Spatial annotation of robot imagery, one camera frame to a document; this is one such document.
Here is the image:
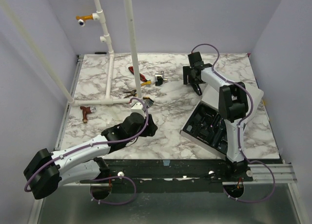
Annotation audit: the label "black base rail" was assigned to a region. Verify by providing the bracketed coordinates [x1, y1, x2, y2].
[82, 159, 252, 195]

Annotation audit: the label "orange faucet on pipe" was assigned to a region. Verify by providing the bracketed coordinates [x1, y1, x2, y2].
[76, 14, 94, 27]

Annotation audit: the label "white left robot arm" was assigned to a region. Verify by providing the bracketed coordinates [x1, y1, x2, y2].
[23, 113, 158, 200]

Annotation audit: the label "white hair clipper kit box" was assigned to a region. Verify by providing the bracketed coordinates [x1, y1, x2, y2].
[180, 84, 263, 163]

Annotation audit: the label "clear black clipper guard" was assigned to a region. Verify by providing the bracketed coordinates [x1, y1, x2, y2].
[143, 97, 154, 108]

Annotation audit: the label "red black utility knife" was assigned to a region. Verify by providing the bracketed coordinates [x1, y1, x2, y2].
[128, 66, 148, 82]

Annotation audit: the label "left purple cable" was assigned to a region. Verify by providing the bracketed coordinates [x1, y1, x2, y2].
[23, 98, 150, 205]

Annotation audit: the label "yellow handled pliers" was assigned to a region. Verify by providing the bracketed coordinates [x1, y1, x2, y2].
[123, 89, 137, 99]

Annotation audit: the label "yellow wire brush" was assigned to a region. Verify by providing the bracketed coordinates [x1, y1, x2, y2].
[141, 80, 152, 87]

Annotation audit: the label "brown garden faucet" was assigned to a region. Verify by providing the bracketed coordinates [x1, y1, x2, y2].
[80, 106, 96, 124]

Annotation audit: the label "white PVC pipe frame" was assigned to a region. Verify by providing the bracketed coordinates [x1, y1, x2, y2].
[0, 0, 143, 106]

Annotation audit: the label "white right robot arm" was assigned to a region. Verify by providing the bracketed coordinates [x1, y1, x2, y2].
[180, 52, 262, 181]

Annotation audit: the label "chrome faucet fitting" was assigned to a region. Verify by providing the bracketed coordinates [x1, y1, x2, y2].
[155, 71, 168, 86]

